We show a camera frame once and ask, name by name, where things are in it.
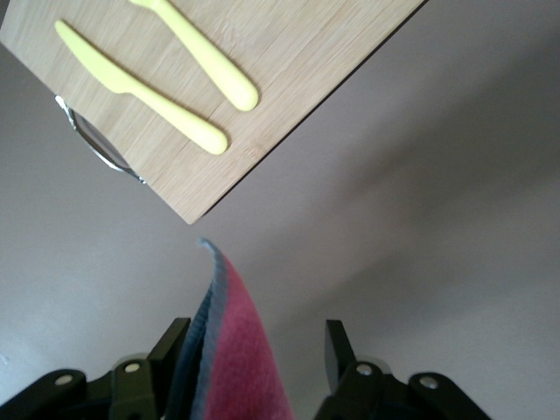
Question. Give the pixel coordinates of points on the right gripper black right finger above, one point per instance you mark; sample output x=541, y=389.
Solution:
x=354, y=389

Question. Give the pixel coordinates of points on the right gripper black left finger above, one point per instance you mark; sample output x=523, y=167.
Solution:
x=149, y=385

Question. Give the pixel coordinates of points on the pink cloth with grey backing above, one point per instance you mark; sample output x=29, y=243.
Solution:
x=240, y=350

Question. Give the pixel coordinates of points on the yellow plastic knife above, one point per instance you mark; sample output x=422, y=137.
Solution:
x=109, y=74

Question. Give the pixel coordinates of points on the yellow plastic fork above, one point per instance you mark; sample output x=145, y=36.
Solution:
x=219, y=65

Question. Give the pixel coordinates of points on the wooden cutting board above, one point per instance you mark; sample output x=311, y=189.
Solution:
x=284, y=65

